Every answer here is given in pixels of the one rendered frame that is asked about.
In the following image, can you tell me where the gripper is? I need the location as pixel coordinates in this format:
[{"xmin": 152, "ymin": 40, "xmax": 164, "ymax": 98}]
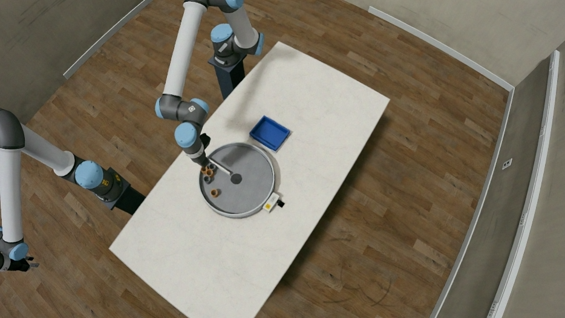
[
  {"xmin": 6, "ymin": 258, "xmax": 32, "ymax": 273},
  {"xmin": 190, "ymin": 151, "xmax": 211, "ymax": 169}
]

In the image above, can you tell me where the grey turntable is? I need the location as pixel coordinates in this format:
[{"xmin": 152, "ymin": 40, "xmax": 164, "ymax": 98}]
[{"xmin": 198, "ymin": 141, "xmax": 276, "ymax": 219}]

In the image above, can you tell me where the blue crate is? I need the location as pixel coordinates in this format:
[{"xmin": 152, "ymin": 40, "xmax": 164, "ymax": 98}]
[{"xmin": 249, "ymin": 115, "xmax": 292, "ymax": 152}]

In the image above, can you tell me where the white control box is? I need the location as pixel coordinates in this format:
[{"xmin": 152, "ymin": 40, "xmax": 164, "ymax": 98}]
[{"xmin": 262, "ymin": 192, "xmax": 286, "ymax": 214}]

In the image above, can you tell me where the white table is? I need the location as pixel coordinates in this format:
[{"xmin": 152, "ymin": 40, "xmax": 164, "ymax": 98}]
[{"xmin": 109, "ymin": 41, "xmax": 391, "ymax": 318}]

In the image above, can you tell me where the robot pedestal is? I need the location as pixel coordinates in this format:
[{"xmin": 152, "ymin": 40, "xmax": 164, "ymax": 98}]
[
  {"xmin": 103, "ymin": 176, "xmax": 146, "ymax": 216},
  {"xmin": 208, "ymin": 55, "xmax": 246, "ymax": 100}
]

